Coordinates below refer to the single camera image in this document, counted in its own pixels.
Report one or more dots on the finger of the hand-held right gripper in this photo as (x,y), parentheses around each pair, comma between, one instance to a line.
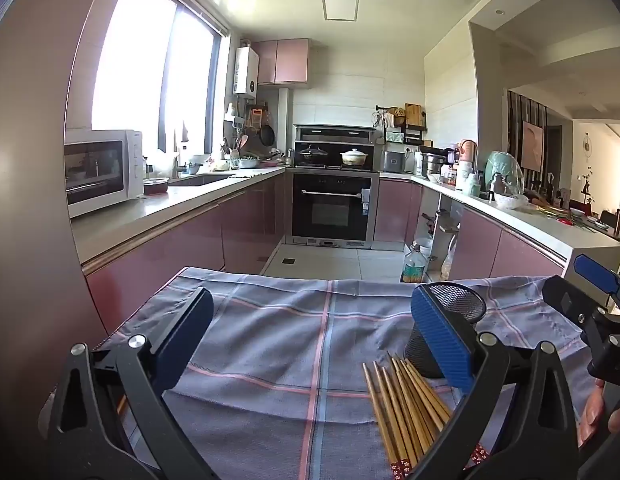
(597,272)
(565,302)

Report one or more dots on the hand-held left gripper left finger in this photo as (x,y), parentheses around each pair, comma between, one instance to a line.
(185,340)

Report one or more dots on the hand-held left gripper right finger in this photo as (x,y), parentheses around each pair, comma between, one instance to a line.
(440,335)

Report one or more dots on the black mesh utensil holder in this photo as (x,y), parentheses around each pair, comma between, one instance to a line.
(462,305)

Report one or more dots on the bundle of wooden chopsticks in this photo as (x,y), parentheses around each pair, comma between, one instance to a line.
(400,410)

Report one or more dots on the person's right hand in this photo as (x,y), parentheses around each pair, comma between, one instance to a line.
(588,412)

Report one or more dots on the plastic oil bottle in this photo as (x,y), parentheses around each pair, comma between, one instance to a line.
(414,267)

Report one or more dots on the pink kitchen base cabinets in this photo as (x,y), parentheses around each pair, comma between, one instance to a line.
(490,245)
(190,240)

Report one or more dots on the blue plaid tablecloth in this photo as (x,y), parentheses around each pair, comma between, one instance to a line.
(290,350)

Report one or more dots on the green plastic bag bundle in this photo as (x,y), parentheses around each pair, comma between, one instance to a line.
(502,170)

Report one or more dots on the dark red bowl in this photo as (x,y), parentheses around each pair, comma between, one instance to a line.
(156,187)

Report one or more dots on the kitchen sink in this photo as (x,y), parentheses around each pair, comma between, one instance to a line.
(195,180)

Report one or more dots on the black integrated stove oven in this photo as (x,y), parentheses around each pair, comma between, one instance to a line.
(335,210)

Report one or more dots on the dark slatted room divider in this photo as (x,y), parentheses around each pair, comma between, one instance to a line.
(515,125)

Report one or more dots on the steel pressure cooker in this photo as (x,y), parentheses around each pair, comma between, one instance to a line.
(434,162)

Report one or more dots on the metal sink faucet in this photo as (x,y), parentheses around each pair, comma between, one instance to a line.
(179,165)

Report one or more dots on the pink electric kettle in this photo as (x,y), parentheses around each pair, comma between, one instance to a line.
(467,152)

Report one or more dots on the silver rice cooker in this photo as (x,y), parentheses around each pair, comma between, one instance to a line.
(393,161)

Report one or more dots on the white microwave oven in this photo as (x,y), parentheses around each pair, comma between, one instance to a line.
(105,170)

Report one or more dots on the white casserole pot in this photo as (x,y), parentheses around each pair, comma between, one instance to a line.
(356,157)

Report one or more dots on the hanging black frying pan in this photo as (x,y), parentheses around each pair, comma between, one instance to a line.
(267,135)

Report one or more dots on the black cooking pot with lid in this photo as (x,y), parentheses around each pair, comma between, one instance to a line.
(312,154)

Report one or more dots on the wooden cutting board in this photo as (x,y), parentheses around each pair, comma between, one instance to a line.
(413,114)

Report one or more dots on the large kitchen window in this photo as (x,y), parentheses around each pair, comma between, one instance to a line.
(135,60)

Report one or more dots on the rectangular ceiling light panel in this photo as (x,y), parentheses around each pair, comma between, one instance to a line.
(340,2)

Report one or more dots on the framed wall picture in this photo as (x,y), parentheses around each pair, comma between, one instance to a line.
(532,146)

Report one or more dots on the black wall storage rack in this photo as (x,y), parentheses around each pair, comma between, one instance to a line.
(412,132)

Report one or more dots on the white wall water heater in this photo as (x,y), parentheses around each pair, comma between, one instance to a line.
(246,72)

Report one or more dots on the pink wall cabinet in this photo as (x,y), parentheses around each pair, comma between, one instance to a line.
(285,62)

